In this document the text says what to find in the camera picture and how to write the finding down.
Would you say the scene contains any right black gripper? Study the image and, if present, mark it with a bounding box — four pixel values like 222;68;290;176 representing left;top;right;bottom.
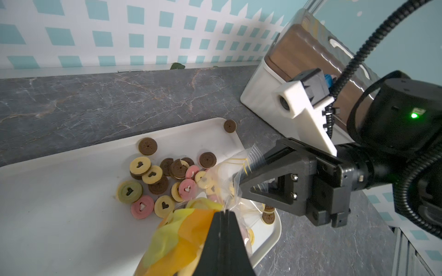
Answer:
239;139;380;228

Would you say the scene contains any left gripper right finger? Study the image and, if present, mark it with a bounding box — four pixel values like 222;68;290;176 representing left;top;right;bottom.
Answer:
224;211;255;276

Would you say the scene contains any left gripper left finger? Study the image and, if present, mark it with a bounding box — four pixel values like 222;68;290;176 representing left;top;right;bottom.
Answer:
193;212;224;276

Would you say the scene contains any clear ziploc bag of cookies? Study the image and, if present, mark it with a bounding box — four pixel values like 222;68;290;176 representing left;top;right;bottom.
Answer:
134;147;282;276

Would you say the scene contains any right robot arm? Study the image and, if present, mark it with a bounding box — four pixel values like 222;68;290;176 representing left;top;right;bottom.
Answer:
234;1;442;237

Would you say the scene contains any pile of round cookies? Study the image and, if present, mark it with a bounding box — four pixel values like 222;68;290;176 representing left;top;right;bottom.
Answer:
116;137;277;246

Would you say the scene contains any brown cookie on tray edge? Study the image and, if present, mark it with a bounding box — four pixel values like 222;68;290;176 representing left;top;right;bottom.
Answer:
223;120;237;133

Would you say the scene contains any white box with brown lid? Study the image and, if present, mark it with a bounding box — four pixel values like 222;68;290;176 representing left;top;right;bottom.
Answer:
240;9;378;154

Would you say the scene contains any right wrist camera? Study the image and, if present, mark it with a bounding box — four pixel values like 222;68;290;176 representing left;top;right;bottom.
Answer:
272;69;337;156

